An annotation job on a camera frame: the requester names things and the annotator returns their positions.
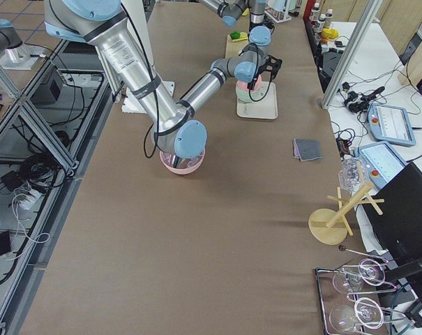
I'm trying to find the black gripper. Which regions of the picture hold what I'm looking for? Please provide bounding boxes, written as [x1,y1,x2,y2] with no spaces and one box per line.
[248,54,282,91]

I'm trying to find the small pink bowl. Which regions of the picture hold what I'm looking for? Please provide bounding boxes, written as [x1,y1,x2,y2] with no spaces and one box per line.
[236,77,262,92]

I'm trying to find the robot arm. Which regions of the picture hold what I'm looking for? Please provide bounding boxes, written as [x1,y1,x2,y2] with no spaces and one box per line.
[44,1,281,159]
[199,0,267,29]

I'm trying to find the large pink bowl with ice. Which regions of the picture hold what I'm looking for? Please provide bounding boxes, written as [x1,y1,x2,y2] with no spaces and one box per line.
[159,150,205,175]

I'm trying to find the stacked green bowls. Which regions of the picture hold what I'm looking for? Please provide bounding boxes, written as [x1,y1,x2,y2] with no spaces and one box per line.
[236,87,264,103]

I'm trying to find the cream rabbit tray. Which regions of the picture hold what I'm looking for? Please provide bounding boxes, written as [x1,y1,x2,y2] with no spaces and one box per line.
[236,83,278,120]

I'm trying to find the bamboo cutting board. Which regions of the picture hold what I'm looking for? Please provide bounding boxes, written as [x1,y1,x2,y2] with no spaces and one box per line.
[225,32,249,58]

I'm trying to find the green lime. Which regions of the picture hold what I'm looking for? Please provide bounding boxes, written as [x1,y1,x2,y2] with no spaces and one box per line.
[229,31,241,40]

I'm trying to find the pastel cup rack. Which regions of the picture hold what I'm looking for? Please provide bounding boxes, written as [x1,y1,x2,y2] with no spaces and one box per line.
[265,0,301,23]

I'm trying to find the purple cloth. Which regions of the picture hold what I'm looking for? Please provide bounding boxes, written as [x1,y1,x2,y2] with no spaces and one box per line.
[293,143,301,159]

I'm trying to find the grey folded cloth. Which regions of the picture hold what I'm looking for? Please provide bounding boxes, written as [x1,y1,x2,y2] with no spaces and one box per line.
[293,139,322,161]

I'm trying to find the metal scoop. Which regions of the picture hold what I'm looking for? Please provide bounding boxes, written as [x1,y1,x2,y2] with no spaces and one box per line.
[171,155,189,169]

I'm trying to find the blue teach pendant tablet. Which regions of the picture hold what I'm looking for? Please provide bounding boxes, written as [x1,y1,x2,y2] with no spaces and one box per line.
[368,103,416,147]

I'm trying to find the wooden mug tree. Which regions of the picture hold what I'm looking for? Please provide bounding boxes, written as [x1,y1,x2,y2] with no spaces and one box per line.
[308,158,384,245]

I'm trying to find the black monitor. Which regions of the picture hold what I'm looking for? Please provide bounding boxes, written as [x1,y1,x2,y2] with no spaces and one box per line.
[363,163,422,265]

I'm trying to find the wine glass rack tray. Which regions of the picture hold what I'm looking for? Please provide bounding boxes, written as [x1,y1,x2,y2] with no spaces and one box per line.
[315,244,415,334]

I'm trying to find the aluminium frame post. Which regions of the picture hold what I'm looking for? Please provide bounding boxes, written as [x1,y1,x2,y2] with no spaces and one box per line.
[321,0,382,110]

